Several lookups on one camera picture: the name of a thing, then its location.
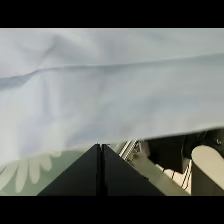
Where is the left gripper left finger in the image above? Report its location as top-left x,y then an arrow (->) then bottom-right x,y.
37,143 -> 102,197

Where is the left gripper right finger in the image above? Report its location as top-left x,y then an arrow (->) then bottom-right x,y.
101,143 -> 166,197

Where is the pale blue shirt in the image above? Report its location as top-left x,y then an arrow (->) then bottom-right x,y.
0,28 -> 224,167

